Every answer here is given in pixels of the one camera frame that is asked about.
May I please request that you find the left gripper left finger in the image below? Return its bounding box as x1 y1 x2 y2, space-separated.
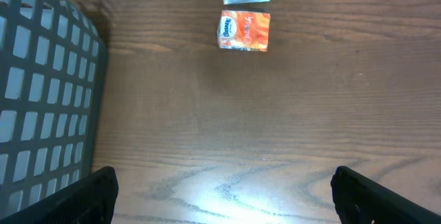
1 166 119 224

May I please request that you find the orange small box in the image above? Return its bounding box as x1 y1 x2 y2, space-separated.
217 10 271 52

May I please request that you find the grey plastic mesh basket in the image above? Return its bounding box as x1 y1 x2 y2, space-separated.
1 0 107 217

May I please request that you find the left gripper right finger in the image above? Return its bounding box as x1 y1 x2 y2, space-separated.
331 166 440 224

